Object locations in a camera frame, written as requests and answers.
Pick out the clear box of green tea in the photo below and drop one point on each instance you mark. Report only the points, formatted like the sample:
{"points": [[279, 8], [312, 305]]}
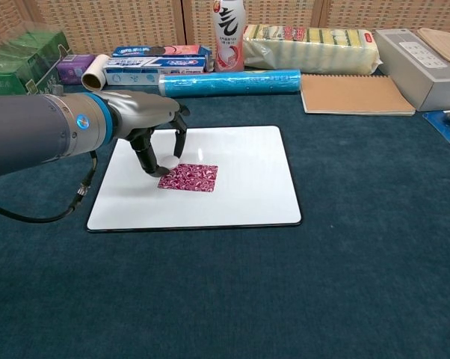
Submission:
{"points": [[19, 63]]}

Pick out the blue pack of binder clips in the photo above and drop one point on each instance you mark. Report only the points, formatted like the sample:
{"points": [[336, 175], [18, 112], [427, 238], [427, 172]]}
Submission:
{"points": [[447, 129]]}

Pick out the blue pink cookie box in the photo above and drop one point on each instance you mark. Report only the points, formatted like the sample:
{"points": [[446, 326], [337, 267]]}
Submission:
{"points": [[161, 50]]}

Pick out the small purple box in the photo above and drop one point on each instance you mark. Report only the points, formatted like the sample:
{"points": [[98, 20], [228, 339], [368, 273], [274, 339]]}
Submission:
{"points": [[73, 69]]}

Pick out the pink drink bottle black cap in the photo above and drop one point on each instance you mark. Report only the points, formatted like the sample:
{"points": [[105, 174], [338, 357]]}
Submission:
{"points": [[228, 37]]}

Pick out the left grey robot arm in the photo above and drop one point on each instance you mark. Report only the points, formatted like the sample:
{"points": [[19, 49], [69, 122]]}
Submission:
{"points": [[30, 131]]}

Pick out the woven wooden folding screen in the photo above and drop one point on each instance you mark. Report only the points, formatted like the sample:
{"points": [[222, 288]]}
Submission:
{"points": [[135, 22]]}

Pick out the dark teal table cloth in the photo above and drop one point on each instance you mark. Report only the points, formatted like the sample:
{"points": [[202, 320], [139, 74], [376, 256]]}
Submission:
{"points": [[247, 291]]}

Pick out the white lint roller refill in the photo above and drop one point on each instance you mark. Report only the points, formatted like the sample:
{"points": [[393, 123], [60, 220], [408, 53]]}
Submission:
{"points": [[95, 75]]}

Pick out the blue cling film roll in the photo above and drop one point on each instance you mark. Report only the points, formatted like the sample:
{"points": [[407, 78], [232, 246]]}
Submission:
{"points": [[228, 83]]}

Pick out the brown spiral notebook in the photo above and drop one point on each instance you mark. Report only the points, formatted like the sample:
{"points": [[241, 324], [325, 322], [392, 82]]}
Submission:
{"points": [[354, 93]]}

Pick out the white blue toothpaste box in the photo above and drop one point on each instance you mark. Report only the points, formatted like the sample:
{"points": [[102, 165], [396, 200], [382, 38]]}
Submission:
{"points": [[154, 69]]}

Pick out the white rectangular board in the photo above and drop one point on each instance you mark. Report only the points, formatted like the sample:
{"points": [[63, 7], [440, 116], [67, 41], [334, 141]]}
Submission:
{"points": [[240, 179]]}

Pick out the pack of yellow sponges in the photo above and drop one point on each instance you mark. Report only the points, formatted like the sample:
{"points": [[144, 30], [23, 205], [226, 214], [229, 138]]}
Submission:
{"points": [[311, 50]]}

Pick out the grey power strip box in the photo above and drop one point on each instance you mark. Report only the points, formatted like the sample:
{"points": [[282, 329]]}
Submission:
{"points": [[419, 71]]}

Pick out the pink patterned packet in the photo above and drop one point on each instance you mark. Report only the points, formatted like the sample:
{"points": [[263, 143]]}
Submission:
{"points": [[191, 178]]}

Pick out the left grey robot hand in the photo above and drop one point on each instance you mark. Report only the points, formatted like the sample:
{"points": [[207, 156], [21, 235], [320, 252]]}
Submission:
{"points": [[146, 110]]}

